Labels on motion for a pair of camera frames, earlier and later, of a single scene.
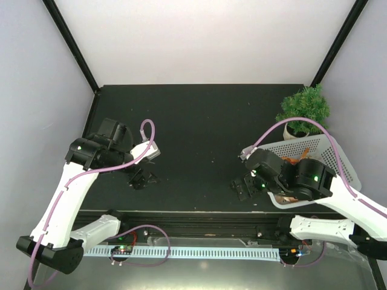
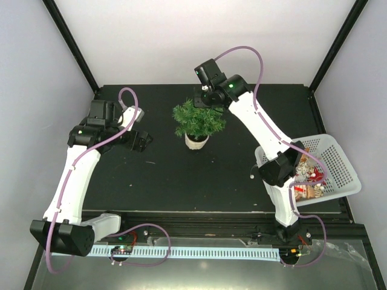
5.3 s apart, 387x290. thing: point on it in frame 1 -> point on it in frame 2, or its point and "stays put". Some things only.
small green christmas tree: x=309 y=102 -> x=196 y=124
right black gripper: x=238 y=186 -> x=198 y=101
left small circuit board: x=122 y=250 stays put
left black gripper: x=140 y=182 -> x=141 y=144
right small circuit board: x=290 y=254 stays put
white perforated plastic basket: x=319 y=147 stays put
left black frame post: x=71 y=43 stays put
